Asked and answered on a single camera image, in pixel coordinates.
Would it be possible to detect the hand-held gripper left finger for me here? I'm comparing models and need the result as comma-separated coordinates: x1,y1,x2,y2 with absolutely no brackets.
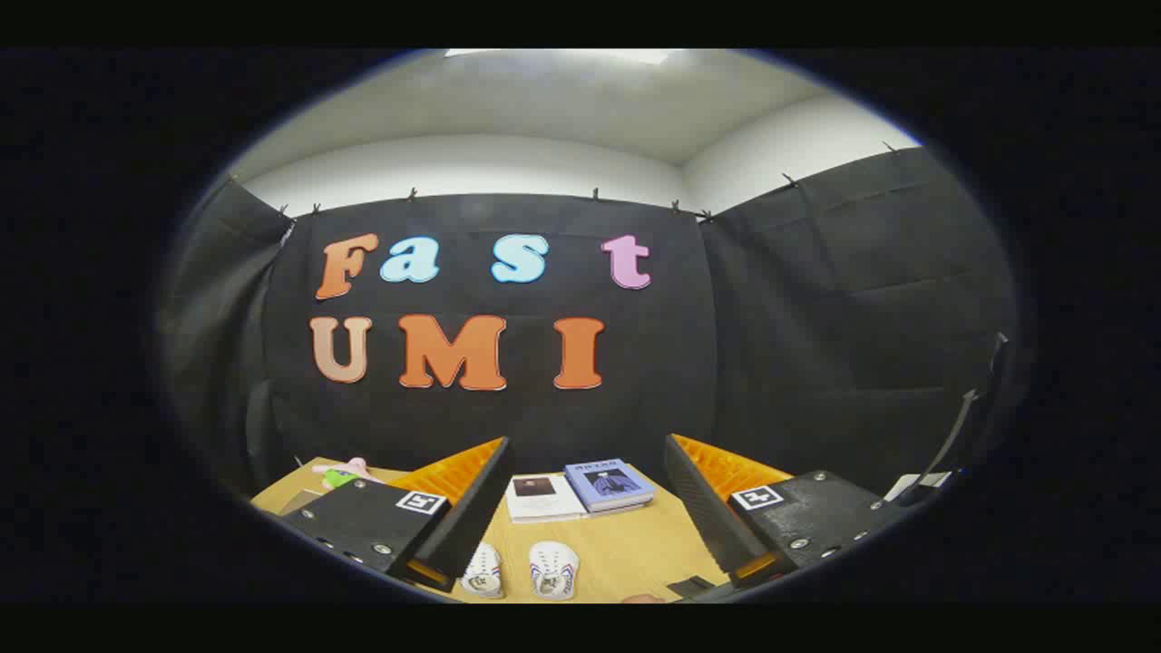
281,436,517,595

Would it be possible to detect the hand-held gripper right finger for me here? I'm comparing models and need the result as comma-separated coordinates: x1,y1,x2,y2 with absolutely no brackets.
663,433,909,591

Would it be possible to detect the white shoe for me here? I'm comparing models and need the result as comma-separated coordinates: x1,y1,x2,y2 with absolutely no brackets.
460,542,505,599
529,541,580,601

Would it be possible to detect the white book with dark photo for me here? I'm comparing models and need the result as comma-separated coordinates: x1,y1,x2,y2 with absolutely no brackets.
506,473,589,524

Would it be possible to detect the blue cover book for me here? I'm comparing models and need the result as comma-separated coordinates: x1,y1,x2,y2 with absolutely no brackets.
564,458,656,514

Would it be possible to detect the pink and green plush toy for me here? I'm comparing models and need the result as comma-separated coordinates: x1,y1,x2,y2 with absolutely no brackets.
312,457,382,489

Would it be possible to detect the row of black cloth clips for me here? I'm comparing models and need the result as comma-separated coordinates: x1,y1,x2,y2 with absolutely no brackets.
227,141,899,224

